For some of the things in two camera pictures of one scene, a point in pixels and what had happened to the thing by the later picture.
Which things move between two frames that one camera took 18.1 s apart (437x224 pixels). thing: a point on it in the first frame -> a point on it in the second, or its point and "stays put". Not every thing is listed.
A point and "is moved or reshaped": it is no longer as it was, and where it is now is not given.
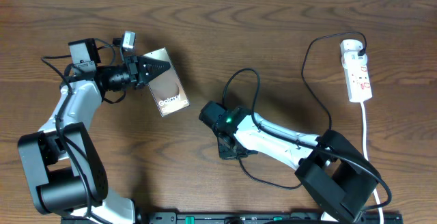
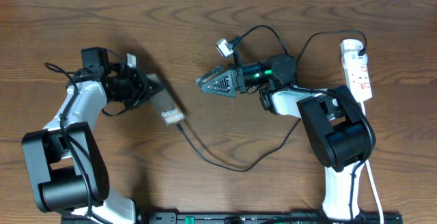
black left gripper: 135,72 -> 142,89
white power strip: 355,70 stays put
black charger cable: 293,186 -> 295,126
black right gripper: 224,154 -> 229,81
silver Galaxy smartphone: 167,89 is moved or reshaped
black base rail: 238,218 stays put
